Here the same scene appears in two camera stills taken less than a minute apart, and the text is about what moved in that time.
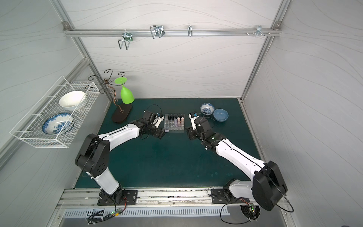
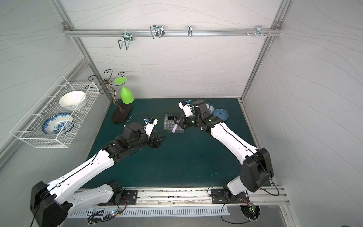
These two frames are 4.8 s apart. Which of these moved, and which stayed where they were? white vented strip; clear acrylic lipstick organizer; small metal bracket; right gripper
Moved: right gripper
Stayed: clear acrylic lipstick organizer; small metal bracket; white vented strip
